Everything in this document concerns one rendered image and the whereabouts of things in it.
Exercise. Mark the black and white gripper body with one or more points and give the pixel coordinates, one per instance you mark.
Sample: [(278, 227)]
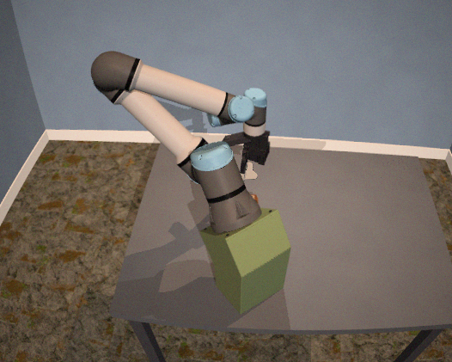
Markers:
[(256, 149)]

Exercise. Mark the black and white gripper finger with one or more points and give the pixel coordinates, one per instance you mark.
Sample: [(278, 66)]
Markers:
[(247, 172)]

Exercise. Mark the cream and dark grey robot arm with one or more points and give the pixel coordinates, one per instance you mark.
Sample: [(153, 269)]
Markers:
[(213, 165)]

